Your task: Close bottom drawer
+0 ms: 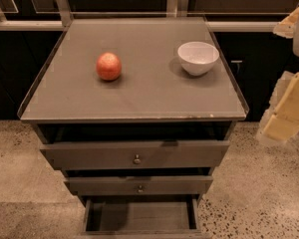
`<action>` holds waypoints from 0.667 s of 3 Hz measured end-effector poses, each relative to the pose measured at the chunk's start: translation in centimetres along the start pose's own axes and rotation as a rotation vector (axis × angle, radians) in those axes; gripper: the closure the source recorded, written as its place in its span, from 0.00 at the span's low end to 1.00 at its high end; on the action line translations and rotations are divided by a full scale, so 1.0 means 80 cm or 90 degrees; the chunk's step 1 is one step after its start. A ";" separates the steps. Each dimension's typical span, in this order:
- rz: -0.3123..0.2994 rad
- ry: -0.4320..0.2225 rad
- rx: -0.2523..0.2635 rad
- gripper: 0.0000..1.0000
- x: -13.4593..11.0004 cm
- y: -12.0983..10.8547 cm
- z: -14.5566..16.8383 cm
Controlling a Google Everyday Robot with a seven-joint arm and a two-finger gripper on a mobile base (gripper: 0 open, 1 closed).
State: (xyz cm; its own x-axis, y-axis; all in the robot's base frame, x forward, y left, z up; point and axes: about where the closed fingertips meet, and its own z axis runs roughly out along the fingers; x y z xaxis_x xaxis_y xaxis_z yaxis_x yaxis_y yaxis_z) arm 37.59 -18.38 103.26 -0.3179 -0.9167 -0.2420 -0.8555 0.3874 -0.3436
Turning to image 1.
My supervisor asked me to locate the metal railing frame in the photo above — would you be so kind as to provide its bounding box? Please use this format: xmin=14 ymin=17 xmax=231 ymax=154
xmin=0 ymin=0 xmax=299 ymax=32

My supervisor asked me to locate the white bowl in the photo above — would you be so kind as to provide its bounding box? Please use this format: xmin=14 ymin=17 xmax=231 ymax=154
xmin=177 ymin=42 xmax=219 ymax=76

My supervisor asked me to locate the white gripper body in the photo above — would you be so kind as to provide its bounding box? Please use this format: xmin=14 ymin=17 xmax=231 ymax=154
xmin=268 ymin=71 xmax=296 ymax=118

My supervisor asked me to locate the grey bottom drawer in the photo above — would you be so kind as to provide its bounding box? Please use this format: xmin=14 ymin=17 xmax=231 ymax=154
xmin=76 ymin=195 xmax=212 ymax=239

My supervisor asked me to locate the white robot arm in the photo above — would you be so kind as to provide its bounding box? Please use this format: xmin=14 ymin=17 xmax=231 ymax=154
xmin=256 ymin=7 xmax=299 ymax=146

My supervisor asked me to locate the grey drawer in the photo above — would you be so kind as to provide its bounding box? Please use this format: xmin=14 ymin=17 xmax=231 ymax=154
xmin=65 ymin=175 xmax=213 ymax=196
xmin=40 ymin=140 xmax=229 ymax=170
xmin=76 ymin=195 xmax=212 ymax=239

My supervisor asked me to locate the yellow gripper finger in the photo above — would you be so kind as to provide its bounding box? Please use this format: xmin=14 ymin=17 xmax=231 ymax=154
xmin=256 ymin=71 xmax=299 ymax=146

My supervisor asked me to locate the grey middle drawer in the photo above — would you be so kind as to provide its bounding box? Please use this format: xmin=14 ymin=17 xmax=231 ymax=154
xmin=65 ymin=175 xmax=213 ymax=196

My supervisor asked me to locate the red apple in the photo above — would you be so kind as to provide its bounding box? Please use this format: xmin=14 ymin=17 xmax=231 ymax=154
xmin=96 ymin=53 xmax=122 ymax=81

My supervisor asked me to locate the grey drawer cabinet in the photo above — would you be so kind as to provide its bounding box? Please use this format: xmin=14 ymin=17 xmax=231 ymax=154
xmin=17 ymin=16 xmax=250 ymax=217

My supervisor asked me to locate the grey top drawer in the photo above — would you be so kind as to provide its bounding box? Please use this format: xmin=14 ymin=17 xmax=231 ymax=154
xmin=40 ymin=140 xmax=229 ymax=170

